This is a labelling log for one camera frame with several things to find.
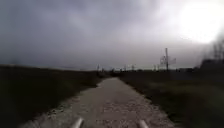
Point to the pale gravel path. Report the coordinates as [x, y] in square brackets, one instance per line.
[111, 100]

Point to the pole with sign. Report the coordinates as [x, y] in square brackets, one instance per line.
[166, 60]

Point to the robot's own part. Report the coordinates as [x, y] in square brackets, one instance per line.
[77, 123]
[143, 124]

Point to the dark grass field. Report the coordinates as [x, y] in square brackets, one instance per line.
[36, 93]
[186, 96]

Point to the dark building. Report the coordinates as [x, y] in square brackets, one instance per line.
[211, 65]

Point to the bare trees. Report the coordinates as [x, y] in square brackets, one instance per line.
[218, 50]

